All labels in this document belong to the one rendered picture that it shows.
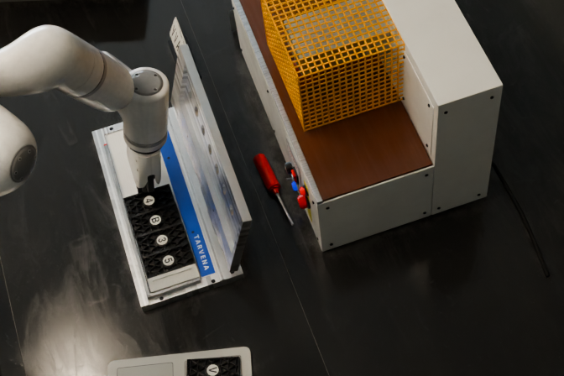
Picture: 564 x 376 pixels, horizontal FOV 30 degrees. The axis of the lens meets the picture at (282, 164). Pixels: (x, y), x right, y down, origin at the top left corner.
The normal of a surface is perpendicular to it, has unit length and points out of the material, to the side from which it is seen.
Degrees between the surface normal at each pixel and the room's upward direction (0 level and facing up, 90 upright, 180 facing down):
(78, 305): 0
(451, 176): 90
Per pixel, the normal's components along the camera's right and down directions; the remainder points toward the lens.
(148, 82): 0.11, -0.59
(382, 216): 0.31, 0.78
